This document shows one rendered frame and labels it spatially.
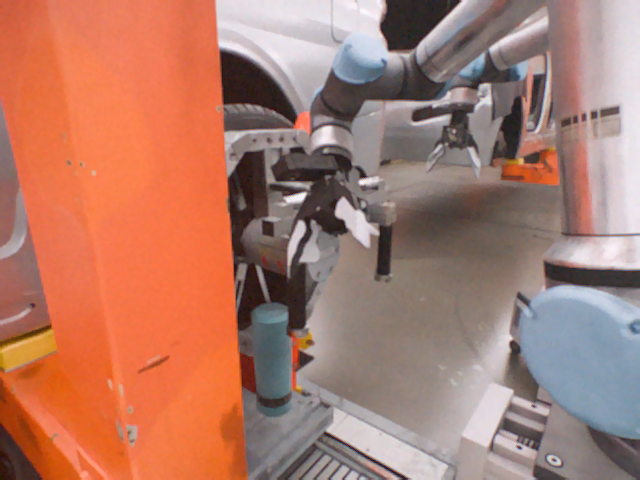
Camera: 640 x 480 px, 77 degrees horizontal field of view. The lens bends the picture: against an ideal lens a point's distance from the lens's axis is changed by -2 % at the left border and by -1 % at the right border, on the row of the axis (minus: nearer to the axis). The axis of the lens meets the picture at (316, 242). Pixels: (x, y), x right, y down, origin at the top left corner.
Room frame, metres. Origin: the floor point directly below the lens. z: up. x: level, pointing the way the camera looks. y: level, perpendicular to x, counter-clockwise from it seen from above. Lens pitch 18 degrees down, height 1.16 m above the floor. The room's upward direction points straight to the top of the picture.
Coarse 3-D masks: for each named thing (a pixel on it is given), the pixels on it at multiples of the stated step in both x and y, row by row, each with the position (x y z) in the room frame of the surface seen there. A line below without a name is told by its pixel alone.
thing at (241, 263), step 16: (240, 160) 1.29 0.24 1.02; (240, 192) 1.01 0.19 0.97; (240, 208) 1.01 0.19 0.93; (240, 256) 1.06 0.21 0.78; (240, 272) 1.00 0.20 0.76; (256, 272) 1.05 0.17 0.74; (272, 272) 1.20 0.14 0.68; (240, 288) 1.00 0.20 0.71; (256, 288) 1.17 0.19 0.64; (272, 288) 1.15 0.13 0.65; (240, 304) 1.10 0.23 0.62; (256, 304) 1.09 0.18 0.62; (240, 320) 1.00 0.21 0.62
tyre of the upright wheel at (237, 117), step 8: (224, 104) 1.04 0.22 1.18; (232, 104) 1.01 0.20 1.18; (240, 104) 1.02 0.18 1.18; (248, 104) 1.04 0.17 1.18; (224, 112) 0.96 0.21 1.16; (232, 112) 0.98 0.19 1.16; (240, 112) 1.00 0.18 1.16; (248, 112) 1.02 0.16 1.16; (256, 112) 1.04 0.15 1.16; (264, 112) 1.06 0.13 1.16; (272, 112) 1.09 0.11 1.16; (224, 120) 0.96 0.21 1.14; (232, 120) 0.98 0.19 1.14; (240, 120) 0.99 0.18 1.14; (248, 120) 1.01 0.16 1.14; (256, 120) 1.03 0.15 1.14; (264, 120) 1.06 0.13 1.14; (272, 120) 1.08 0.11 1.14; (280, 120) 1.10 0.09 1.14; (224, 128) 0.95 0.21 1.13; (232, 128) 0.97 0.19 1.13; (240, 128) 0.99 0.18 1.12; (248, 128) 1.01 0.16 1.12; (256, 128) 1.04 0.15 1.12; (264, 128) 1.06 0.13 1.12; (272, 128) 1.08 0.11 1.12; (280, 128) 1.10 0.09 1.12; (288, 128) 1.13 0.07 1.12
